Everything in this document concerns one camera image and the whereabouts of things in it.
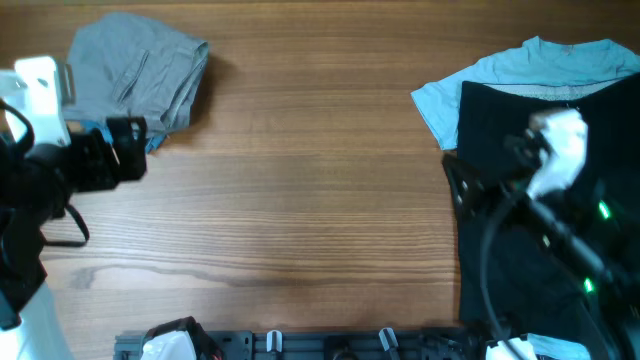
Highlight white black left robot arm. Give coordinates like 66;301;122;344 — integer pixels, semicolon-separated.
1;117;147;359

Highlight folded blue denim shorts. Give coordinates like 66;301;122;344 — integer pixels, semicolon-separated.
74;118;168;154

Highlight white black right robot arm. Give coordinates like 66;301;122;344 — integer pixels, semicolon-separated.
442;131;639;359

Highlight grey cotton shorts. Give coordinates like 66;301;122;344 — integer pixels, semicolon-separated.
63;12;209;137

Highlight dark grey base rail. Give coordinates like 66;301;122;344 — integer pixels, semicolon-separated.
113;326;486;360

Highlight black shorts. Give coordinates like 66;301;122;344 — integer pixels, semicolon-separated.
452;75;639;359

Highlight light blue t-shirt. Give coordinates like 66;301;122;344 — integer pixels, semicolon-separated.
412;37;639;359

